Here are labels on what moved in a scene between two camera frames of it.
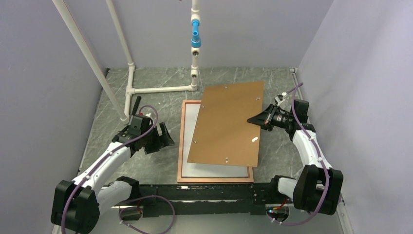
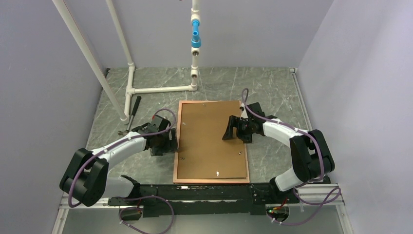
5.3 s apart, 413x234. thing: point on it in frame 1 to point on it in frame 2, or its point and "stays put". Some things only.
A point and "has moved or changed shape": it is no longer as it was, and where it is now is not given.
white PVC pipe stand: [124, 113] stays put
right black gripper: [265, 118] to [235, 121]
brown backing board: [222, 135] has moved or changed shape
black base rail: [187, 199] stays put
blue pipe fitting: [196, 42] stays put
